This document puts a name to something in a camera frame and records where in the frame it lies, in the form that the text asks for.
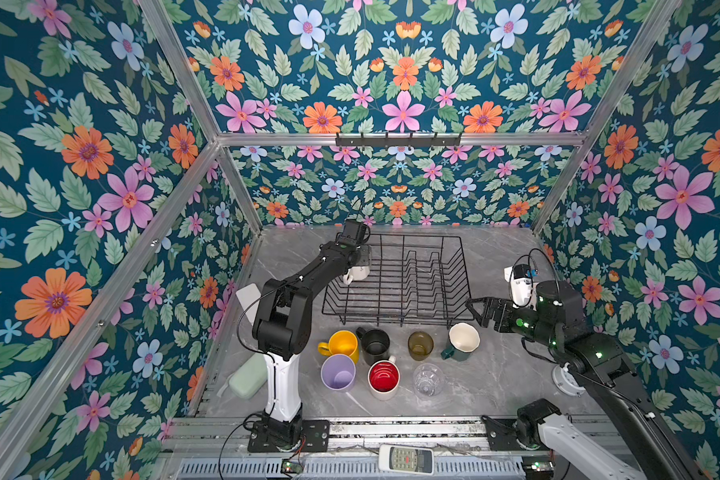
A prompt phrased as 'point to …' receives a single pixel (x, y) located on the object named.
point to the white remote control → (406, 460)
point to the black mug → (375, 344)
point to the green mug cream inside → (464, 339)
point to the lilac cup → (338, 372)
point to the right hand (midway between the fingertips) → (479, 302)
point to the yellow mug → (341, 342)
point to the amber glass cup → (420, 345)
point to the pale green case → (248, 381)
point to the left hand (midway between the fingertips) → (363, 246)
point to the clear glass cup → (428, 379)
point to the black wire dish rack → (413, 277)
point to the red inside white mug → (383, 379)
